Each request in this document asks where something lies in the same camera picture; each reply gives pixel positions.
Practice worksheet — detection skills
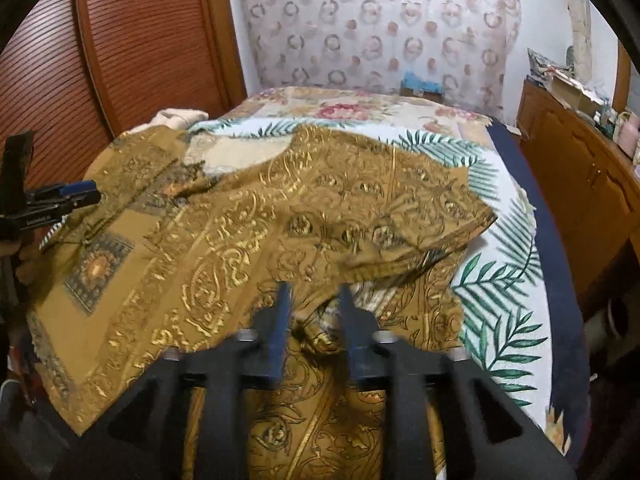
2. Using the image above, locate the gold patterned brown garment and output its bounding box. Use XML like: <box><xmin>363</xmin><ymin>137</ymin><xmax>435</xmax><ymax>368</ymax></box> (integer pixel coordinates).
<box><xmin>28</xmin><ymin>125</ymin><xmax>496</xmax><ymax>479</ymax></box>

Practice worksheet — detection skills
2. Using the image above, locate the person's left hand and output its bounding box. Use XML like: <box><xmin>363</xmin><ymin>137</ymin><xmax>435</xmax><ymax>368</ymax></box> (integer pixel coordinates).
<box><xmin>0</xmin><ymin>240</ymin><xmax>39</xmax><ymax>285</ymax></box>

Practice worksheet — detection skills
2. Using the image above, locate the beige folded cloth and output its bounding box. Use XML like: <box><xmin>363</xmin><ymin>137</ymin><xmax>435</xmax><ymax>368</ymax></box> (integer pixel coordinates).
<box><xmin>129</xmin><ymin>108</ymin><xmax>208</xmax><ymax>133</ymax></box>

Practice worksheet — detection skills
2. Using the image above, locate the palm leaf bed sheet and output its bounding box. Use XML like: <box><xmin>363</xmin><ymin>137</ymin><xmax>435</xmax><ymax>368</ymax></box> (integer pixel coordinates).
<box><xmin>39</xmin><ymin>114</ymin><xmax>557</xmax><ymax>451</ymax></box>

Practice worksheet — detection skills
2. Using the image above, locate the floral bed quilt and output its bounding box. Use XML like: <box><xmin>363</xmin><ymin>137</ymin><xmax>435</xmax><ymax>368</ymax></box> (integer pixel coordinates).
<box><xmin>224</xmin><ymin>87</ymin><xmax>494</xmax><ymax>148</ymax></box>

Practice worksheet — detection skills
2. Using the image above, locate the navy blue mattress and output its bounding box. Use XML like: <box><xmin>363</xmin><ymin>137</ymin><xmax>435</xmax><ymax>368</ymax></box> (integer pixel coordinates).
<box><xmin>488</xmin><ymin>118</ymin><xmax>590</xmax><ymax>467</ymax></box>

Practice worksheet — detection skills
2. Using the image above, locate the blue item on box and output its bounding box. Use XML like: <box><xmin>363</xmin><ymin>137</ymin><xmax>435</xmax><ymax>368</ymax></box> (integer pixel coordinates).
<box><xmin>399</xmin><ymin>72</ymin><xmax>444</xmax><ymax>104</ymax></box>

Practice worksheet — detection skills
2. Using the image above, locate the wooden side cabinet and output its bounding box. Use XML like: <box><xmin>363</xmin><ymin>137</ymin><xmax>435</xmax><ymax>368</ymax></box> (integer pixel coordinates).
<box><xmin>516</xmin><ymin>80</ymin><xmax>639</xmax><ymax>318</ymax></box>

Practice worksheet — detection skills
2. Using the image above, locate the patterned cushion on cabinet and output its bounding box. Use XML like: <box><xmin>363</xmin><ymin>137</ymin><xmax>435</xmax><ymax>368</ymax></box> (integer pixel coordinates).
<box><xmin>527</xmin><ymin>48</ymin><xmax>573</xmax><ymax>81</ymax></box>

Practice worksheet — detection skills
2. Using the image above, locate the cardboard box on cabinet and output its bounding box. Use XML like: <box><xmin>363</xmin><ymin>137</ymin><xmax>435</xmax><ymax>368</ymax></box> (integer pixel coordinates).
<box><xmin>546</xmin><ymin>77</ymin><xmax>604</xmax><ymax>117</ymax></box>

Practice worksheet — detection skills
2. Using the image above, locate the pink thermos jug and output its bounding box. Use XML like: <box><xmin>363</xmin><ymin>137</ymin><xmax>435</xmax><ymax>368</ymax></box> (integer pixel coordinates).
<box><xmin>616</xmin><ymin>113</ymin><xmax>639</xmax><ymax>158</ymax></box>

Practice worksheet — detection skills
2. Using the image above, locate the cream tied window curtain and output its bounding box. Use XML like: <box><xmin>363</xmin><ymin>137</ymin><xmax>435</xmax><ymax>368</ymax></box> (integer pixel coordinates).
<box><xmin>567</xmin><ymin>0</ymin><xmax>592</xmax><ymax>84</ymax></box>

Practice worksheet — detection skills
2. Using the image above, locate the circle patterned wall curtain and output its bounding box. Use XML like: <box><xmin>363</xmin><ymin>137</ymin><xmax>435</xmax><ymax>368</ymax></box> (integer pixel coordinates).
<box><xmin>242</xmin><ymin>0</ymin><xmax>521</xmax><ymax>116</ymax></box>

